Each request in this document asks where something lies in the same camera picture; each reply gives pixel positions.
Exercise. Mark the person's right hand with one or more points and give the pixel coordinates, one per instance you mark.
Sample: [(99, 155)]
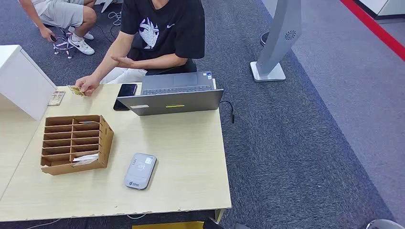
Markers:
[(88, 82)]

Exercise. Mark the person's left hand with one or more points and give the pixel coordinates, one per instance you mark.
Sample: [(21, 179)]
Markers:
[(124, 62)]

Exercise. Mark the yellow tree hotel card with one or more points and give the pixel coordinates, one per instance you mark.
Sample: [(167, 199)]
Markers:
[(76, 90)]

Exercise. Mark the small dark phone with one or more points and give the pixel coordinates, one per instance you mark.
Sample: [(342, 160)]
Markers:
[(53, 38)]

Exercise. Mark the brown wooden slotted card organizer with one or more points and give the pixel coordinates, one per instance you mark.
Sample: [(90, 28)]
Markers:
[(106, 139)]

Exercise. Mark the person's right forearm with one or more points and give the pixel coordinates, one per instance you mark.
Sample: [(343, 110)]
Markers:
[(106, 64)]

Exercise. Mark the person's left forearm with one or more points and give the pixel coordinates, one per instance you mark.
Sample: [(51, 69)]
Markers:
[(158, 61)]

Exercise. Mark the thin card in organizer slot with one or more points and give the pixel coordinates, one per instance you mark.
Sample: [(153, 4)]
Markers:
[(88, 122)]

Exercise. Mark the person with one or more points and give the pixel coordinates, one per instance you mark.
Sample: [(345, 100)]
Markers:
[(60, 12), (177, 28)]

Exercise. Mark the grey card reader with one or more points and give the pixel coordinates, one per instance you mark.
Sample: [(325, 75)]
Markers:
[(139, 172)]

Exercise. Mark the black smartphone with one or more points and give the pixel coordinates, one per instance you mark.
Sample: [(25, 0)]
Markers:
[(126, 90)]

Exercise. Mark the chrome stool base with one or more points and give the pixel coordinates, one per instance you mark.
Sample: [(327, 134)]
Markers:
[(65, 44)]

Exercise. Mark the white furniture leg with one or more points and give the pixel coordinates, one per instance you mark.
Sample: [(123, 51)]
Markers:
[(107, 4)]

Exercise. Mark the grey laptop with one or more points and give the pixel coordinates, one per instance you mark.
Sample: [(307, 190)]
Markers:
[(174, 102)]

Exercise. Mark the white cabinet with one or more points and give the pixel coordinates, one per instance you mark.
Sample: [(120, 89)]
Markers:
[(22, 82)]

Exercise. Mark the crumpled white paper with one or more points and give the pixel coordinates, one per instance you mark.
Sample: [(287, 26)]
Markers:
[(85, 159)]

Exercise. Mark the black round floor base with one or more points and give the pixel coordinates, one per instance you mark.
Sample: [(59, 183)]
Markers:
[(263, 39)]

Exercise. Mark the grey kiosk stand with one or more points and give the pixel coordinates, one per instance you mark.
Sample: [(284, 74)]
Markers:
[(278, 31)]

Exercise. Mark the yellow flat object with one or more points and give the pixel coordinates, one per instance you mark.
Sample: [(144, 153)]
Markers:
[(167, 225)]

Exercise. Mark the white counter furniture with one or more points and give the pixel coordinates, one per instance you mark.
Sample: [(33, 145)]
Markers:
[(384, 6)]

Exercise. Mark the grey round object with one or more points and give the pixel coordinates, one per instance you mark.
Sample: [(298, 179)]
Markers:
[(384, 225)]

